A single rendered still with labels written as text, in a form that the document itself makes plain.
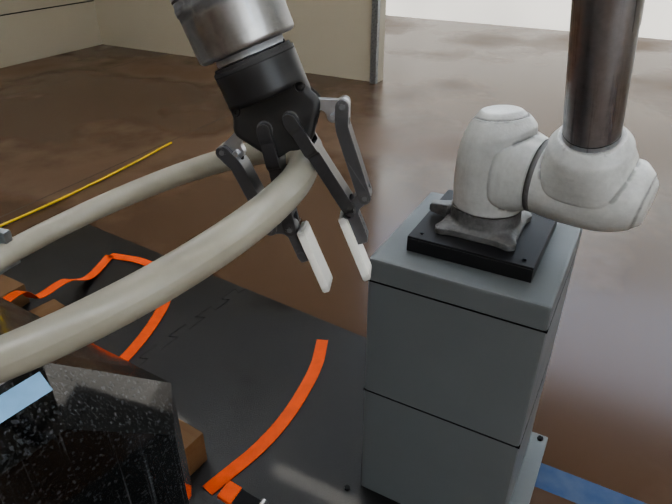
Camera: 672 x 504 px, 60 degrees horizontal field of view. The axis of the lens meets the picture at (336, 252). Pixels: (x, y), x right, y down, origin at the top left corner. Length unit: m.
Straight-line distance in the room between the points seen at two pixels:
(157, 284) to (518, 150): 0.92
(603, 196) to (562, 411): 1.15
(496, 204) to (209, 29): 0.88
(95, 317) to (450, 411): 1.14
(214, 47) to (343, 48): 5.39
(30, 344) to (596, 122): 0.92
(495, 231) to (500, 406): 0.40
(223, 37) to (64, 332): 0.25
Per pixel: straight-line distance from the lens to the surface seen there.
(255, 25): 0.50
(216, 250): 0.42
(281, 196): 0.47
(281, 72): 0.51
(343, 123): 0.52
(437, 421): 1.50
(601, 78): 1.04
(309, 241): 0.57
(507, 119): 1.23
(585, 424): 2.16
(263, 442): 1.93
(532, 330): 1.24
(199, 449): 1.86
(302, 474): 1.85
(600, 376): 2.36
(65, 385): 1.12
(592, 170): 1.13
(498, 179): 1.23
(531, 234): 1.37
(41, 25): 7.50
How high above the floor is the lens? 1.48
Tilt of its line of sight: 31 degrees down
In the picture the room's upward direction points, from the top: straight up
